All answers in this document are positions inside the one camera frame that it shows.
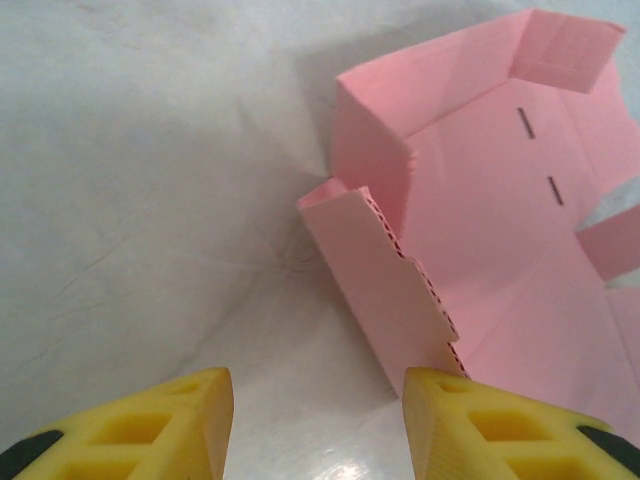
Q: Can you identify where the pink cloth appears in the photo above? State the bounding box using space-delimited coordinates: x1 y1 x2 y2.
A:
295 7 640 431

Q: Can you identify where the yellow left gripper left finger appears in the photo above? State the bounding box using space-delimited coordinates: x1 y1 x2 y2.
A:
0 367 235 480

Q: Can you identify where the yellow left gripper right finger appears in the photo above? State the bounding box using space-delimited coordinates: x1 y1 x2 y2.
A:
402 367 640 480

